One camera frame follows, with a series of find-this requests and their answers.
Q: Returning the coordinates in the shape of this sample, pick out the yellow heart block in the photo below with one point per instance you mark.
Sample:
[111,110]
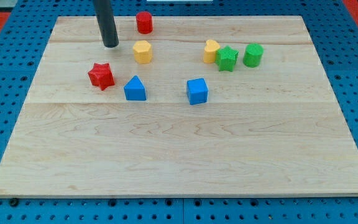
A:
[210,49]

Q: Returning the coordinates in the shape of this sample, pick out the red star block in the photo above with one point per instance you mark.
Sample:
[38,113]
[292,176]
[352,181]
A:
[101,75]

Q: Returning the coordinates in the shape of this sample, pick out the yellow hexagon block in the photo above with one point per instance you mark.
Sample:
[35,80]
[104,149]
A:
[142,50]

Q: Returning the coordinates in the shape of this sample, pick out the blue cube block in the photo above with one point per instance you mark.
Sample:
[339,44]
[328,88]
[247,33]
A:
[197,91]

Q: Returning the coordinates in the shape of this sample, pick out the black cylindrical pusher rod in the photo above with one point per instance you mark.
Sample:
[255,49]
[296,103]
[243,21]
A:
[105,18]

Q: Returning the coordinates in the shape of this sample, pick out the green star block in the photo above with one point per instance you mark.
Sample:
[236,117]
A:
[226,58]

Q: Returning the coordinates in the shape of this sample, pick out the green cylinder block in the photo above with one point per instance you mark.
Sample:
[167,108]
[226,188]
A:
[253,55]

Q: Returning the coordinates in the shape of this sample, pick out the blue triangle block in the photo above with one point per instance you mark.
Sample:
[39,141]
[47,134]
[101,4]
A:
[135,90]

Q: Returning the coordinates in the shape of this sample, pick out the red cylinder block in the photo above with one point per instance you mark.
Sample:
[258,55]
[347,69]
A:
[144,22]

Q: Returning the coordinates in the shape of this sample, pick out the light wooden board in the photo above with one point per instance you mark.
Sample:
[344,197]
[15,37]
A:
[275,130]

